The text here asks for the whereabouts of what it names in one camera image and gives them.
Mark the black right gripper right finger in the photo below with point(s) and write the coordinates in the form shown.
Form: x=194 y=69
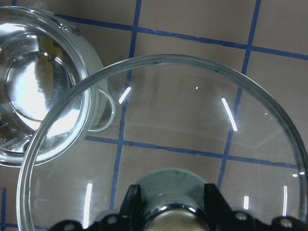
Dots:
x=214 y=211

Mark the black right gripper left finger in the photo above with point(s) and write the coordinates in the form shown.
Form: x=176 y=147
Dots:
x=131 y=212

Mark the glass pot lid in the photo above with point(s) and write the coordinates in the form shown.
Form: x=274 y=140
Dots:
x=180 y=122

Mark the pale green cooking pot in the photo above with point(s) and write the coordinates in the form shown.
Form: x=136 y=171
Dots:
x=42 y=57

